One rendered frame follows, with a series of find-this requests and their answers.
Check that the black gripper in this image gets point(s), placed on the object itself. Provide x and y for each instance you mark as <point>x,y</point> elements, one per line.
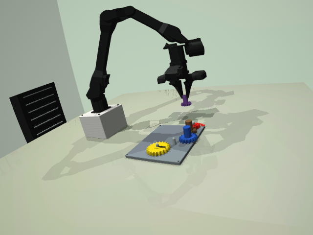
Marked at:
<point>189,78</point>

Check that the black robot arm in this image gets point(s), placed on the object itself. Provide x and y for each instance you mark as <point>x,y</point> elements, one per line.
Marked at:
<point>108,21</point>

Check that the red gear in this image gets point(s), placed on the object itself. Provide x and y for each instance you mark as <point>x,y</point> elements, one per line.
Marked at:
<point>197,125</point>

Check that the brown gear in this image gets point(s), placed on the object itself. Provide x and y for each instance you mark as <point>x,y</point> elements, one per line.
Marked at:
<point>189,122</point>

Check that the blue gear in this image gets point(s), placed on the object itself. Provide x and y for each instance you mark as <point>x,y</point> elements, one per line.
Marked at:
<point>187,137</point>

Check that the yellow gear with black stripe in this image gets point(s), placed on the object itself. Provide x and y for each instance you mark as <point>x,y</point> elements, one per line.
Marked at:
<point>153,150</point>

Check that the purple gear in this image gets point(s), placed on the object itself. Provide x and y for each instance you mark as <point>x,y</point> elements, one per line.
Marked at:
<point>185,101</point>

